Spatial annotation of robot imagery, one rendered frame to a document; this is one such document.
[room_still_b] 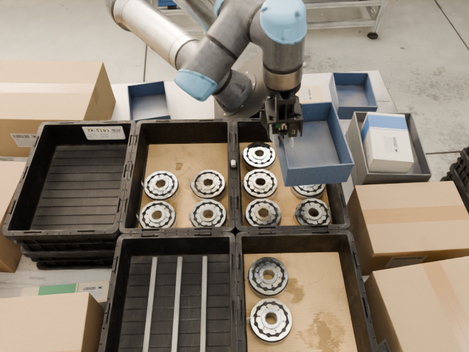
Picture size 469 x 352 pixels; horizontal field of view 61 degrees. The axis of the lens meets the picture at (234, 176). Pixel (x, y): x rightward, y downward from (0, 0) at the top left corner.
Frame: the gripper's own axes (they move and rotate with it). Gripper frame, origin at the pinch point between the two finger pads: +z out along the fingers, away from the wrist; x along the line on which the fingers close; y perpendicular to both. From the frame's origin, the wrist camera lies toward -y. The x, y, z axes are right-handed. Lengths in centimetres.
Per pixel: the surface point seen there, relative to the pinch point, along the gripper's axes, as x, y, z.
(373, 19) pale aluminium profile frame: 95, -199, 108
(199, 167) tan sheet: -23.5, -15.4, 27.7
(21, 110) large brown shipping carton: -81, -37, 16
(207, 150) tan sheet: -21.0, -22.2, 27.9
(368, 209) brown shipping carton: 24.9, 5.0, 28.9
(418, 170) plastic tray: 47, -12, 36
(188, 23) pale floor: -45, -223, 110
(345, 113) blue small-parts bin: 31, -46, 42
